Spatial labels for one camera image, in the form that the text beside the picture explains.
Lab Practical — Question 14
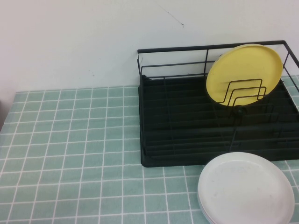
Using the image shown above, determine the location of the yellow round plate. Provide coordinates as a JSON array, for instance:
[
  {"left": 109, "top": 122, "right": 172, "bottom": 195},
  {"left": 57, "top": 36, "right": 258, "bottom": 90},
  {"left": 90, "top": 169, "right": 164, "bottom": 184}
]
[{"left": 206, "top": 43, "right": 285, "bottom": 107}]

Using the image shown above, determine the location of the pale grey round plate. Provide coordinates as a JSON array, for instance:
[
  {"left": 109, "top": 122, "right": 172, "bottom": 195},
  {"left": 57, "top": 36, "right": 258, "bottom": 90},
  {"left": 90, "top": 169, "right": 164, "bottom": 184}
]
[{"left": 197, "top": 184, "right": 212, "bottom": 224}]

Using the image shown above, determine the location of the white round plate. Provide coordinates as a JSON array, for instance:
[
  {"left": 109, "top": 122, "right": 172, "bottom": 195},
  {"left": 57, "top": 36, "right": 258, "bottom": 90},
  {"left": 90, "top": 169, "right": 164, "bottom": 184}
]
[{"left": 198, "top": 153, "right": 295, "bottom": 224}]

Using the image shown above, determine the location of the black drip tray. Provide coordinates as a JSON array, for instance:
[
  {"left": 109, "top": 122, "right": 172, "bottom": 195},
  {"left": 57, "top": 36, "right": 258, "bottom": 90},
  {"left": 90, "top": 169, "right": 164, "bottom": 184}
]
[{"left": 138, "top": 74, "right": 299, "bottom": 168}]

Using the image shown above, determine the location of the green tile-pattern tablecloth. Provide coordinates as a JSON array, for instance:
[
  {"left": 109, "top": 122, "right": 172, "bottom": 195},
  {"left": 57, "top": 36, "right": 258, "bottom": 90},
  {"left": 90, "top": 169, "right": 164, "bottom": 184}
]
[{"left": 0, "top": 74, "right": 299, "bottom": 224}]

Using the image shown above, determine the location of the black wire dish rack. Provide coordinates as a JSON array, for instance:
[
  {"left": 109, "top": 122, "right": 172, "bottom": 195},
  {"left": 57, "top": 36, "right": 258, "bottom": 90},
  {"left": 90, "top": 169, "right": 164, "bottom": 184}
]
[{"left": 137, "top": 40, "right": 299, "bottom": 152}]

